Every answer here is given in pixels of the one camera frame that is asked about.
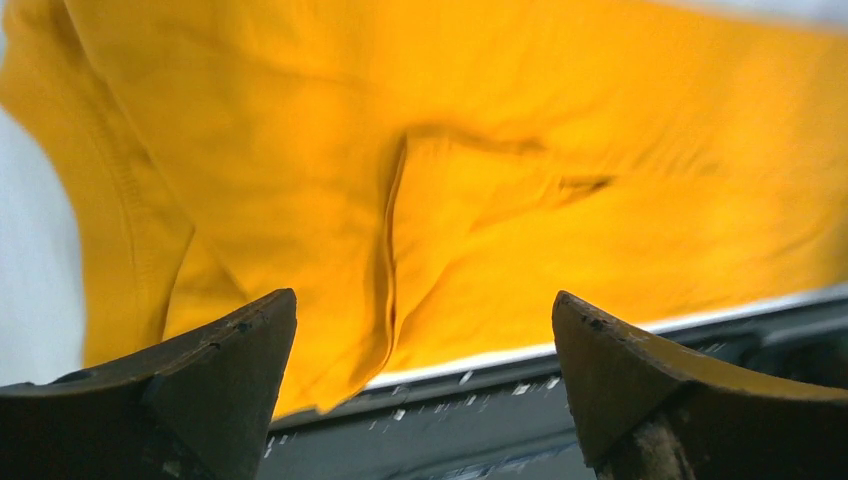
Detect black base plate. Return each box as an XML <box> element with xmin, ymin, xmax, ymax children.
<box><xmin>258</xmin><ymin>298</ymin><xmax>847</xmax><ymax>479</ymax></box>

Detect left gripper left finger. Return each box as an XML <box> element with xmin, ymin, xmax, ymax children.
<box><xmin>1</xmin><ymin>289</ymin><xmax>297</xmax><ymax>479</ymax></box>

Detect yellow t-shirt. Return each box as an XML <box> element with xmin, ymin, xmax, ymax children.
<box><xmin>1</xmin><ymin>1</ymin><xmax>847</xmax><ymax>417</ymax></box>

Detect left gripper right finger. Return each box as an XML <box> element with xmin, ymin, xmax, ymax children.
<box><xmin>552</xmin><ymin>291</ymin><xmax>847</xmax><ymax>479</ymax></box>

